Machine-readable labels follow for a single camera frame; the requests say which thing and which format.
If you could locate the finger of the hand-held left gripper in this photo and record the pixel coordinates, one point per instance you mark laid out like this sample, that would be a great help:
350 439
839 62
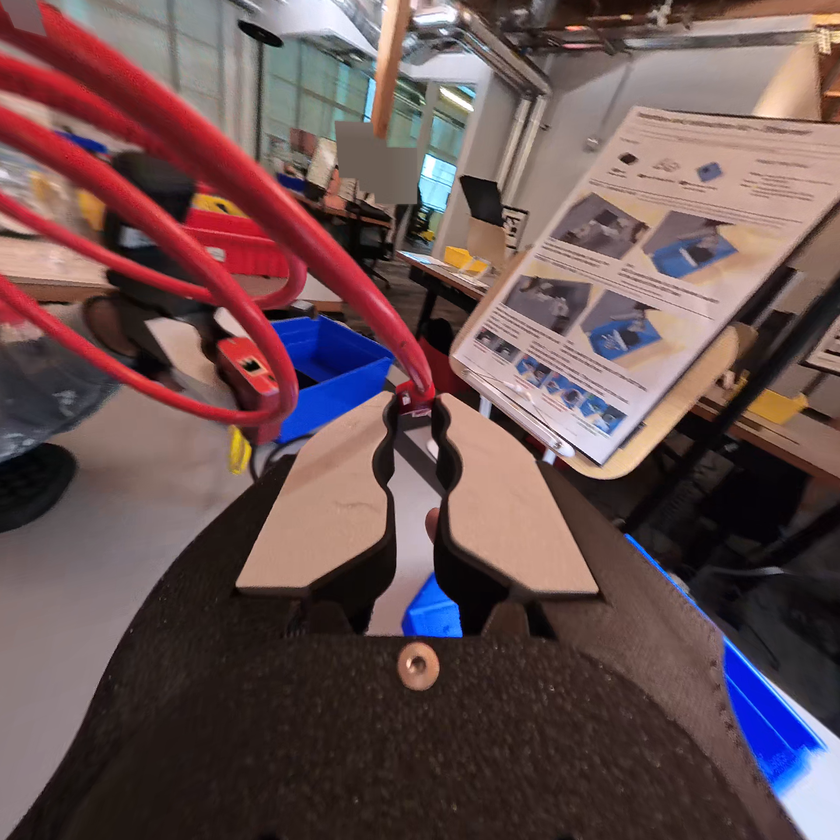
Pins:
177 344

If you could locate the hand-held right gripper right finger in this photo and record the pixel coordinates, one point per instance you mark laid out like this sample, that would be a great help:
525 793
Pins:
518 518

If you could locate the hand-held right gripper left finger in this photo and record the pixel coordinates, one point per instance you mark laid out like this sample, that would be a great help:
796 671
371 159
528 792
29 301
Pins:
328 505

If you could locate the red ethernet splitter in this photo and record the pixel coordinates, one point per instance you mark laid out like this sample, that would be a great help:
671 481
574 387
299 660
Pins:
253 380

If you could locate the blue plastic bin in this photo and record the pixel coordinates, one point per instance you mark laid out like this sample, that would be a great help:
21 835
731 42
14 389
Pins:
761 715
341 387

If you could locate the person's left hand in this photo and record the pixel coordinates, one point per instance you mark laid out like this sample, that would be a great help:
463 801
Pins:
111 325

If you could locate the yellow plastic crate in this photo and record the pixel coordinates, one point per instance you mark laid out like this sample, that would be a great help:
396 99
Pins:
220 205

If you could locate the red plastic crate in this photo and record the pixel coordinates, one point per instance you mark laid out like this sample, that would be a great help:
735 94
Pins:
236 243

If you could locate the wooden table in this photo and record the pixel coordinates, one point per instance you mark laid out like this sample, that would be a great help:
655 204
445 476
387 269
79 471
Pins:
446 275
52 269
787 439

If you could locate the black floor lamp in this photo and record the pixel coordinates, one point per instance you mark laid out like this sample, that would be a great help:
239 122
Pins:
261 39

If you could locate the yellow plastic bin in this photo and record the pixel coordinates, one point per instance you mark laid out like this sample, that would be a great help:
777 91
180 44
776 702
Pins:
467 259
778 407

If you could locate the cardboard box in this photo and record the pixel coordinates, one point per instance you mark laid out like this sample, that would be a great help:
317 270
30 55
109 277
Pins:
489 239

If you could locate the black white marker sign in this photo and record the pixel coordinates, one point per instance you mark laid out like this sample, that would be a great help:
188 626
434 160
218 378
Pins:
515 226

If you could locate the wooden post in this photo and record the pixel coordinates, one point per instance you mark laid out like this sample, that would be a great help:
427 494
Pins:
392 65

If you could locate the metal air duct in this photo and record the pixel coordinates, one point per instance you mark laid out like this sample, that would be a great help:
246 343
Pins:
499 52

